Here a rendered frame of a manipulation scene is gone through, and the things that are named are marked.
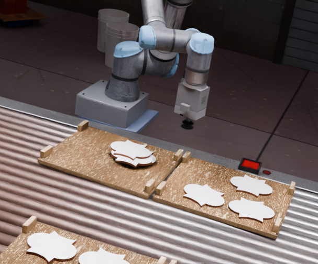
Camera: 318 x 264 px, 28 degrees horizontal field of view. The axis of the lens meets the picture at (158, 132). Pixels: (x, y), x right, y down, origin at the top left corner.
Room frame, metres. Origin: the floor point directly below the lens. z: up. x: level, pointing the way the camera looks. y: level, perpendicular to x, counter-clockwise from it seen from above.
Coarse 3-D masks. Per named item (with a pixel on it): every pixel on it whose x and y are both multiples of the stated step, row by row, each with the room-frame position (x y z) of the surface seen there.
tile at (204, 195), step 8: (192, 184) 1.92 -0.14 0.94; (184, 192) 1.87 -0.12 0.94; (192, 192) 1.86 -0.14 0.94; (200, 192) 1.87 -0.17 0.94; (208, 192) 1.88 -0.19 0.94; (216, 192) 1.89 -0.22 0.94; (192, 200) 1.82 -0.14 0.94; (200, 200) 1.82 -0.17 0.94; (208, 200) 1.83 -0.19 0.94; (216, 200) 1.84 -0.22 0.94
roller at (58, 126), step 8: (0, 112) 2.32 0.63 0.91; (8, 112) 2.32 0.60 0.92; (16, 112) 2.32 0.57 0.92; (32, 120) 2.29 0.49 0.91; (40, 120) 2.29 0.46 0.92; (48, 120) 2.29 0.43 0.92; (56, 128) 2.26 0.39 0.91; (64, 128) 2.26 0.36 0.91; (72, 128) 2.26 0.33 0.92; (296, 192) 2.03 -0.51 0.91; (304, 192) 2.04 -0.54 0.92
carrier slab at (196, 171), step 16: (192, 160) 2.11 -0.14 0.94; (176, 176) 1.97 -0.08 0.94; (192, 176) 1.99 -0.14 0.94; (208, 176) 2.01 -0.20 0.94; (224, 176) 2.03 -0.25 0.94; (240, 176) 2.05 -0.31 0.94; (256, 176) 2.07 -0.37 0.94; (176, 192) 1.86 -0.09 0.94; (224, 192) 1.91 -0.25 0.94; (240, 192) 1.93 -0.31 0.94; (272, 192) 1.97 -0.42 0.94; (192, 208) 1.78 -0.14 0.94; (208, 208) 1.79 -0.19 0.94; (224, 208) 1.81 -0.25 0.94; (272, 208) 1.86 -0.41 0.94; (240, 224) 1.73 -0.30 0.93; (256, 224) 1.74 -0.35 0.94; (272, 224) 1.76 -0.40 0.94
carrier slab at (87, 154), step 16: (96, 128) 2.26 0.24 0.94; (64, 144) 2.08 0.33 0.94; (80, 144) 2.10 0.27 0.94; (96, 144) 2.12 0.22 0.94; (144, 144) 2.18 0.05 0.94; (48, 160) 1.94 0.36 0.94; (64, 160) 1.96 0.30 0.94; (80, 160) 1.98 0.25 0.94; (96, 160) 2.00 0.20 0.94; (112, 160) 2.01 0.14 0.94; (160, 160) 2.07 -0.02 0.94; (80, 176) 1.89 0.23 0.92; (96, 176) 1.89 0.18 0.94; (112, 176) 1.90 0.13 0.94; (128, 176) 1.92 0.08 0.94; (144, 176) 1.94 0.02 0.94; (160, 176) 1.96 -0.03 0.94; (128, 192) 1.83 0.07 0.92; (144, 192) 1.83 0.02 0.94
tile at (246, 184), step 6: (234, 180) 1.99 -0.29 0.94; (240, 180) 2.00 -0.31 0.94; (246, 180) 2.01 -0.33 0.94; (252, 180) 2.02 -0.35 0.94; (258, 180) 2.02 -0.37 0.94; (264, 180) 2.03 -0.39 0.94; (234, 186) 1.96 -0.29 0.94; (240, 186) 1.96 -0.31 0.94; (246, 186) 1.96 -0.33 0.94; (252, 186) 1.97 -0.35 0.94; (258, 186) 1.98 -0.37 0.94; (264, 186) 1.98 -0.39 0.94; (246, 192) 1.93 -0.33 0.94; (252, 192) 1.93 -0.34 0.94; (258, 192) 1.94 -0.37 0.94; (264, 192) 1.94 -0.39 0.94; (270, 192) 1.95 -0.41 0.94
